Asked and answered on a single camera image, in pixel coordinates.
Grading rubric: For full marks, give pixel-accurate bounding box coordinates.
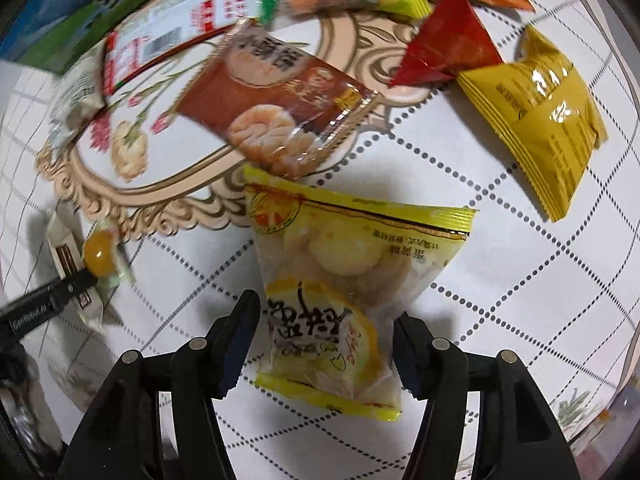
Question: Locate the white red-label snack packet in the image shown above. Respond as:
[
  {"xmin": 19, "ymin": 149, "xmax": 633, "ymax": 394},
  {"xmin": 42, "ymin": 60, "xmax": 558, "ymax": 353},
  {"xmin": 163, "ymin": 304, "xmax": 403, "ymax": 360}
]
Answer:
[{"xmin": 102, "ymin": 0, "xmax": 266, "ymax": 98}]

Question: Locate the white printed tablecloth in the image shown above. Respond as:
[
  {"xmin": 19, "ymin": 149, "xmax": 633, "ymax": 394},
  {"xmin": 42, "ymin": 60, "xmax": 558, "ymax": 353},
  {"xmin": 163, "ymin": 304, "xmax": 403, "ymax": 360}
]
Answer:
[{"xmin": 0, "ymin": 0, "xmax": 636, "ymax": 480}]

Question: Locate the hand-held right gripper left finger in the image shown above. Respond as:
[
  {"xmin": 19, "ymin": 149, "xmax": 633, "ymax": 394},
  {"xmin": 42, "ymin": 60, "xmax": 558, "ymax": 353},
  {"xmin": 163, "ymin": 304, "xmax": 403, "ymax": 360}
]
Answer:
[{"xmin": 57, "ymin": 289, "xmax": 263, "ymax": 480}]

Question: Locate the small white brown-striped packet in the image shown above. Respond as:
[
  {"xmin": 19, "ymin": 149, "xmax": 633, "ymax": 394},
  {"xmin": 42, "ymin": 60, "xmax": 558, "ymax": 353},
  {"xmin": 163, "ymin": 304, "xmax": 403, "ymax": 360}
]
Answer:
[{"xmin": 45, "ymin": 212, "xmax": 108, "ymax": 333}]

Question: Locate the yellow candy in clear wrapper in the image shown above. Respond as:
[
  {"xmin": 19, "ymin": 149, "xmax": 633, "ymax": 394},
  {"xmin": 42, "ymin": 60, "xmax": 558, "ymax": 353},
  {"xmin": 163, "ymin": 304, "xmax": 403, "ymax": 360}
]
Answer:
[{"xmin": 81, "ymin": 220, "xmax": 136, "ymax": 293}]

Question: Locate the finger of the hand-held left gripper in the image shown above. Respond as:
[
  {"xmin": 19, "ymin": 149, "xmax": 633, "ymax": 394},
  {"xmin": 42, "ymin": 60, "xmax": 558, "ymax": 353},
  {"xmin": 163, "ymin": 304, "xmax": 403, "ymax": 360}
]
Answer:
[{"xmin": 0, "ymin": 271, "xmax": 99, "ymax": 346}]

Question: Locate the green and blue snack bag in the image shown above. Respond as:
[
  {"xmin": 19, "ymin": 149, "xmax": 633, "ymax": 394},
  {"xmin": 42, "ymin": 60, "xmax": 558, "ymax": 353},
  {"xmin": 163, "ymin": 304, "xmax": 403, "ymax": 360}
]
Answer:
[{"xmin": 0, "ymin": 0, "xmax": 211, "ymax": 76}]

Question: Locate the brown biscuit packet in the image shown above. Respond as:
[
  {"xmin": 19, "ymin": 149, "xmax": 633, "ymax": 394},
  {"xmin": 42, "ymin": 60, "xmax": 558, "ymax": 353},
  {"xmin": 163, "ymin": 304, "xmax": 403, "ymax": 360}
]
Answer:
[{"xmin": 176, "ymin": 19, "xmax": 386, "ymax": 181}]

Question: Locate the mustard yellow snack packet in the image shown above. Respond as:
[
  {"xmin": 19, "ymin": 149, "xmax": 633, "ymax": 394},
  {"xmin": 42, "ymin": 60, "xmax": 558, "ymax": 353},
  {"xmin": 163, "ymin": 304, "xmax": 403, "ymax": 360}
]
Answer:
[{"xmin": 457, "ymin": 25, "xmax": 608, "ymax": 223}]

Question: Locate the red triangular snack packet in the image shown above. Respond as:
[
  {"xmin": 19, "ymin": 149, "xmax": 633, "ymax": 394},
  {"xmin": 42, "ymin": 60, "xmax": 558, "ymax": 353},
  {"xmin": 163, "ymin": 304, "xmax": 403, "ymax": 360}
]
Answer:
[{"xmin": 389, "ymin": 0, "xmax": 505, "ymax": 88}]

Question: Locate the yellow clear biscuit packet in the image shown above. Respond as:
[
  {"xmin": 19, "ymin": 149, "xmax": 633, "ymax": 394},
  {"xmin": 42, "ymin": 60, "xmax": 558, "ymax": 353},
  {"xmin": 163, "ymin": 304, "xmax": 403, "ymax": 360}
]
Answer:
[{"xmin": 244, "ymin": 165, "xmax": 478, "ymax": 423}]

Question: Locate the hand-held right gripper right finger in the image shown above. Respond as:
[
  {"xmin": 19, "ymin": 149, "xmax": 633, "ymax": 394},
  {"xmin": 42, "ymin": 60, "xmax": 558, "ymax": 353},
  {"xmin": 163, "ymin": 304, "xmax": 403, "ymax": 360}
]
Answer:
[{"xmin": 392, "ymin": 312, "xmax": 583, "ymax": 480}]

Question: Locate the pale grey snack packet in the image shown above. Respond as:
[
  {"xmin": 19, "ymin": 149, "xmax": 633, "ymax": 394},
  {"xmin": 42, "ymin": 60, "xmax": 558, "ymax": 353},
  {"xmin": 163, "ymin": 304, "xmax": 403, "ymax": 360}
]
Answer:
[{"xmin": 47, "ymin": 42, "xmax": 108, "ymax": 136}]

